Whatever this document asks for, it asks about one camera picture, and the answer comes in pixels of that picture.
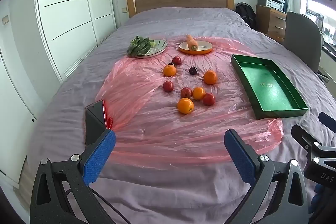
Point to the pink plastic sheet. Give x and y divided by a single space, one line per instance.
147 119

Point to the wall light switch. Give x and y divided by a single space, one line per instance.
5 20

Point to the white desk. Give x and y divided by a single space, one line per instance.
330 48

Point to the wall socket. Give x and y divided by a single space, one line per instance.
124 9

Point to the carrot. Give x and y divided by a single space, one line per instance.
191 41

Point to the person's right hand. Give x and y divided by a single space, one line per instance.
318 197

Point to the orange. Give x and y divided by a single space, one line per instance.
169 70
185 105
210 77
198 93

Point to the grey white printer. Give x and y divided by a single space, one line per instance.
273 2

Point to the grey chair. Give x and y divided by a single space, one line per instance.
302 37

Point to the leafy green vegetable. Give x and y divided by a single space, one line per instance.
139 47

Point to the green tray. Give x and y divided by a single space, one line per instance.
267 82

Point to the red apple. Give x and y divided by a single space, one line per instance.
177 60
168 86
186 92
209 98

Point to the orange rimmed plate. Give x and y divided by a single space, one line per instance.
204 48

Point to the white wardrobe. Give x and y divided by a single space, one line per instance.
65 16

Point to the black backpack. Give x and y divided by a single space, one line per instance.
245 14

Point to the silver patterned plate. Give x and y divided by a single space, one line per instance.
158 48

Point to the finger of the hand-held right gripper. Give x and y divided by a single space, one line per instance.
327 121
303 136

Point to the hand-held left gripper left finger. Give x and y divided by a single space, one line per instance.
101 155

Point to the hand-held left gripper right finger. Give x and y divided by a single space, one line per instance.
240 158

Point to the black phone with red case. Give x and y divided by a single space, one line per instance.
93 121

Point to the wooden drawer cabinet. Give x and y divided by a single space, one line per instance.
273 24

